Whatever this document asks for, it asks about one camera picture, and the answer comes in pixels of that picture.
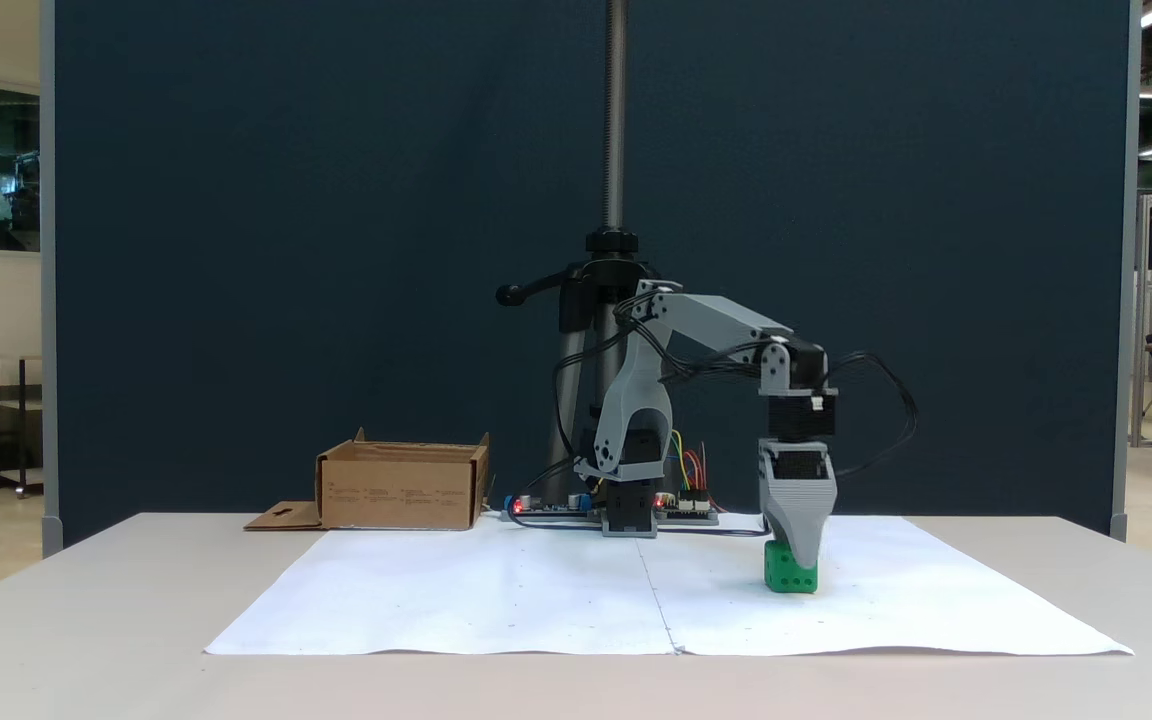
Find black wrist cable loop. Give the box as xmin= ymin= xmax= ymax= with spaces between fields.
xmin=821 ymin=351 xmax=919 ymax=479

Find framed wall window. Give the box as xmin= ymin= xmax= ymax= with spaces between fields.
xmin=0 ymin=74 xmax=43 ymax=263

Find green dice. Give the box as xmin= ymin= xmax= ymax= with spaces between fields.
xmin=764 ymin=540 xmax=819 ymax=595

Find blue circuit board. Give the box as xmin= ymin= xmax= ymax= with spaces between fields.
xmin=501 ymin=493 xmax=603 ymax=522

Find black tripod with metal pole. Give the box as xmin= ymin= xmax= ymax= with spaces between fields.
xmin=495 ymin=0 xmax=668 ymax=509

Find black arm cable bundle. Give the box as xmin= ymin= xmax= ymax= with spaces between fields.
xmin=508 ymin=325 xmax=767 ymax=526

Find brown cardboard box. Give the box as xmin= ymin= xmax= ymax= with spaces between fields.
xmin=244 ymin=428 xmax=492 ymax=532

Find black power cable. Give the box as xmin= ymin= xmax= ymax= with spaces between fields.
xmin=656 ymin=510 xmax=773 ymax=539

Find black shelf cart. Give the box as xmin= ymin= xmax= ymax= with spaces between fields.
xmin=0 ymin=354 xmax=44 ymax=499

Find white paper sheet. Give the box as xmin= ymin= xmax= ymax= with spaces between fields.
xmin=204 ymin=515 xmax=677 ymax=657
xmin=636 ymin=513 xmax=1134 ymax=657

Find circuit board with coloured wires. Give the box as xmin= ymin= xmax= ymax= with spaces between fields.
xmin=656 ymin=488 xmax=720 ymax=525

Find dark blue partition panel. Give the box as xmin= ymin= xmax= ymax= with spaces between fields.
xmin=41 ymin=0 xmax=1142 ymax=549

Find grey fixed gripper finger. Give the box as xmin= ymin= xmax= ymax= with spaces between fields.
xmin=761 ymin=480 xmax=839 ymax=569

